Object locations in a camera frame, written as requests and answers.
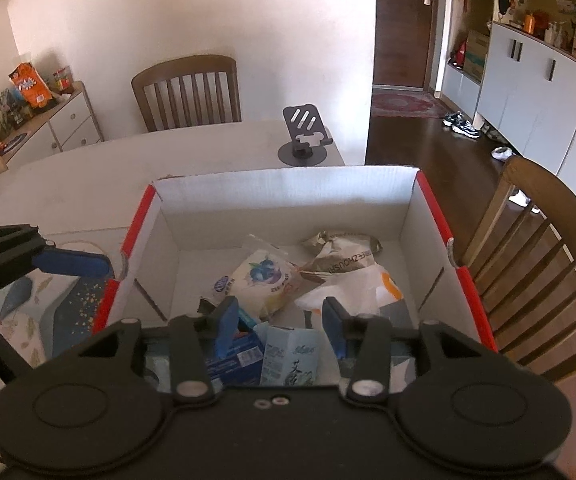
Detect white sideboard with drawers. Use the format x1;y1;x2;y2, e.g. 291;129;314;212
0;80;104;181

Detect brown cardboard carton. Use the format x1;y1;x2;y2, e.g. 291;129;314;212
463;30;491;81

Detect grey white floor cabinet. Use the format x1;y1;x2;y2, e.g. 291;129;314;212
440;22;576;176

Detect blue box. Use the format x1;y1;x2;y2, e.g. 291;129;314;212
203;310;263;386

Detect white cardboard box red edges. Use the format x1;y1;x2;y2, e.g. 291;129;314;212
92;165;499;391

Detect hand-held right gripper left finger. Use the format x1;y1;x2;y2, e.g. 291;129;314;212
75;296;241;405

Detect small food jar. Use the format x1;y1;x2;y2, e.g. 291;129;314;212
52;66;74;93

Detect brown wooden chair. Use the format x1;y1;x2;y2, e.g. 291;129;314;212
130;55;243;133
460;156;576;383

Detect white grey orange packet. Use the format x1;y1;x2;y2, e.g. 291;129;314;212
295;264;409;328

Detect illustrated blue white desk mat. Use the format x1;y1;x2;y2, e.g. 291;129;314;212
0;237;118;371

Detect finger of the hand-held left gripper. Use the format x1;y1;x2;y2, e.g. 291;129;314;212
0;225;112;286

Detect red patterned rug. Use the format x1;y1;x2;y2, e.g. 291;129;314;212
370;91;446;120

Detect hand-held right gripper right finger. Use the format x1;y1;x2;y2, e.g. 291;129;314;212
321;296;501;405

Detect orange snack bag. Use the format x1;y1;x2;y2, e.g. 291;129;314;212
8;62;52;109

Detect beige patterned packet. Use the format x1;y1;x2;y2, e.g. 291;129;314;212
302;230;383;286

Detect dark grey phone stand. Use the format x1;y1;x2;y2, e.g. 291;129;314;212
277;104;333;167

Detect light blue carton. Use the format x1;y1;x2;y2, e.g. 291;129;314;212
255;324;321;387

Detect white blueberry print tissue packet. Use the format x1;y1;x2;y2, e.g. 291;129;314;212
211;247;303;318

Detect brown wooden door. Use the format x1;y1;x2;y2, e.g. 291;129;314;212
374;0;441;92

